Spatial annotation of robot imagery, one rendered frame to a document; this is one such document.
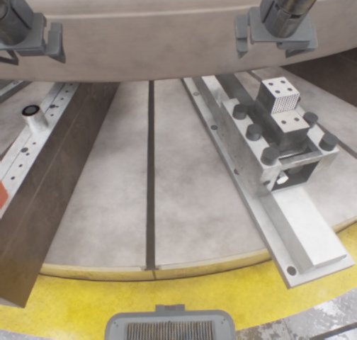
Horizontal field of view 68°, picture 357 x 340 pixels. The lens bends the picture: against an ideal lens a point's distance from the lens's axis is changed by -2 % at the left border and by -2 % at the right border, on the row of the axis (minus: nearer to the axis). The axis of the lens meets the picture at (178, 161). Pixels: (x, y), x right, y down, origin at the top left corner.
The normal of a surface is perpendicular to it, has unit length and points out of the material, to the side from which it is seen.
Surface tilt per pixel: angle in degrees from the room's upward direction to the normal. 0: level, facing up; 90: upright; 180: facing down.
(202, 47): 90
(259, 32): 30
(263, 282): 0
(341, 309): 0
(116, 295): 0
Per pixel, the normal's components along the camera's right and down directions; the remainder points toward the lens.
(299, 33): 0.00, -0.17
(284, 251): -0.01, -0.64
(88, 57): -0.02, 0.77
